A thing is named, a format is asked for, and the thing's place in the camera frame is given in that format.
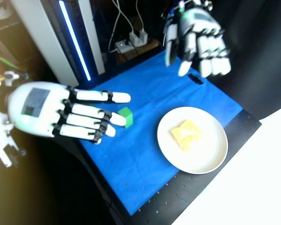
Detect green cube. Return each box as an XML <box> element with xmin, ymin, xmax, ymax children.
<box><xmin>118</xmin><ymin>106</ymin><xmax>133</xmax><ymax>129</ymax></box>

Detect yellow sponge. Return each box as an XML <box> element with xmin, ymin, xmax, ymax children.
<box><xmin>170</xmin><ymin>119</ymin><xmax>202</xmax><ymax>151</ymax></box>

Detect white round plate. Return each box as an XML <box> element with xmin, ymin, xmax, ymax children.
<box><xmin>157</xmin><ymin>106</ymin><xmax>229</xmax><ymax>175</ymax></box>

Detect white column with blue light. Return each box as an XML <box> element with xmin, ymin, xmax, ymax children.
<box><xmin>10</xmin><ymin>0</ymin><xmax>106</xmax><ymax>87</ymax></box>

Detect white power strip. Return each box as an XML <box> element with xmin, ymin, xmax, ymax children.
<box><xmin>114</xmin><ymin>39</ymin><xmax>138</xmax><ymax>54</ymax></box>

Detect white plug adapter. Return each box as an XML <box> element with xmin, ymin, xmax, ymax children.
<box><xmin>128</xmin><ymin>29</ymin><xmax>148</xmax><ymax>47</ymax></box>

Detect brown cardboard box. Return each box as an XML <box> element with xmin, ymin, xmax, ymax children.
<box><xmin>116</xmin><ymin>38</ymin><xmax>160</xmax><ymax>65</ymax></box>

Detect blue cloth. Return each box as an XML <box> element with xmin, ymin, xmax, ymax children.
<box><xmin>78</xmin><ymin>50</ymin><xmax>244</xmax><ymax>216</ymax></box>

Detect black curtain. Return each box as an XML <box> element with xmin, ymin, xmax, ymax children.
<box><xmin>210</xmin><ymin>0</ymin><xmax>281</xmax><ymax>120</ymax></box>

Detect white cable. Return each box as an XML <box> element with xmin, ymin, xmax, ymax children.
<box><xmin>107</xmin><ymin>11</ymin><xmax>122</xmax><ymax>53</ymax></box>
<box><xmin>135</xmin><ymin>0</ymin><xmax>145</xmax><ymax>31</ymax></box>
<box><xmin>116</xmin><ymin>0</ymin><xmax>134</xmax><ymax>33</ymax></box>

